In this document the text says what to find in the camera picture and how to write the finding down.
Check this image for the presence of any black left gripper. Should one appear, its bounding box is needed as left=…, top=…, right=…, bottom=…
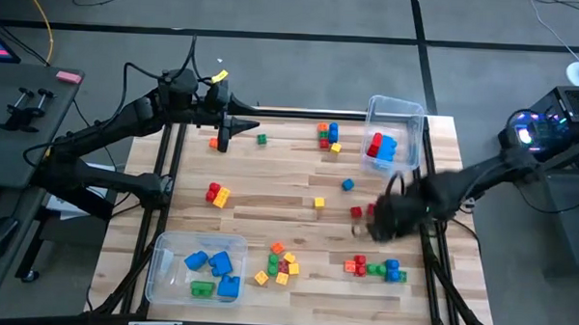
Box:
left=195, top=78, right=262, bottom=154

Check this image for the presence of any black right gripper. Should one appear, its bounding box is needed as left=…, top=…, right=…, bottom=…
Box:
left=367, top=176, right=434, bottom=246

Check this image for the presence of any clear plastic bin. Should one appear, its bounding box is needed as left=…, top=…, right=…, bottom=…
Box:
left=144, top=229, right=249, bottom=310
left=360, top=94, right=427, bottom=179

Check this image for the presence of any pink rectangular pad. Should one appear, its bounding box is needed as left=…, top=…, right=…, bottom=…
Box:
left=55, top=69, right=84, bottom=86

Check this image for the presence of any white paper sheet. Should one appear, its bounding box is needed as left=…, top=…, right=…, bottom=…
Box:
left=44, top=159, right=126, bottom=224

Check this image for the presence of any grey metal stand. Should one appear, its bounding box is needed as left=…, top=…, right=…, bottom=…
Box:
left=507, top=136, right=579, bottom=280

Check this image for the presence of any black double clamp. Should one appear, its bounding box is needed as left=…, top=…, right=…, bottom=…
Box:
left=0, top=86, right=58, bottom=135

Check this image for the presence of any black lit computer case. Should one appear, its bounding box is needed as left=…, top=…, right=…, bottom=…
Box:
left=495, top=82, right=579, bottom=168

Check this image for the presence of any dark grey side desk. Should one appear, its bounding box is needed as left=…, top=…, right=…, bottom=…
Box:
left=0, top=63, right=86, bottom=311

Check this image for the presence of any black metal table frame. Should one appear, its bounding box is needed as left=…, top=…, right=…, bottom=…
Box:
left=84, top=100, right=501, bottom=325

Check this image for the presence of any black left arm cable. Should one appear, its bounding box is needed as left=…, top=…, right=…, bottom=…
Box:
left=70, top=29, right=218, bottom=132

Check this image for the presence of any yellow floor cable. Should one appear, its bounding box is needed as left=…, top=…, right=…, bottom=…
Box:
left=14, top=0, right=58, bottom=68

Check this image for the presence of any white floor cable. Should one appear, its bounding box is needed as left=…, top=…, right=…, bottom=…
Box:
left=527, top=0, right=579, bottom=66

